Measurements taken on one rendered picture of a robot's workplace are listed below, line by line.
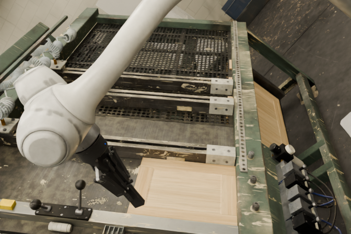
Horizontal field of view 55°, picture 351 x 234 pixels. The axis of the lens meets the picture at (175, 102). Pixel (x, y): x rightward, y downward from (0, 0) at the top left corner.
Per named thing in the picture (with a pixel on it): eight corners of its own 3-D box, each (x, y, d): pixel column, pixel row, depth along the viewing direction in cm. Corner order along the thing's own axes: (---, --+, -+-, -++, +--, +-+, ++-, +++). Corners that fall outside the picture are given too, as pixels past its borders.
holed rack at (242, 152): (247, 172, 138) (247, 171, 138) (240, 172, 139) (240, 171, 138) (236, 21, 272) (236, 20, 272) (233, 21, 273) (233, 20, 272)
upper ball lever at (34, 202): (52, 214, 123) (36, 210, 111) (42, 213, 123) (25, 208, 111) (55, 204, 124) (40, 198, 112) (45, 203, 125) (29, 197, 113)
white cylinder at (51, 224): (48, 232, 121) (70, 234, 120) (47, 226, 119) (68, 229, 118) (52, 224, 123) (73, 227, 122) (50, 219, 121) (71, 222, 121)
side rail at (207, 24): (229, 37, 273) (231, 24, 266) (97, 29, 283) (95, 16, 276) (229, 33, 279) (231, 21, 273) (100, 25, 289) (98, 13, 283)
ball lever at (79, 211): (82, 218, 120) (83, 182, 118) (72, 217, 120) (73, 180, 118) (86, 213, 124) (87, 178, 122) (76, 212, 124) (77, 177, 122)
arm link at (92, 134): (49, 143, 77) (66, 161, 79) (80, 128, 74) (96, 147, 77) (63, 121, 85) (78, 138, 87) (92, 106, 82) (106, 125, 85)
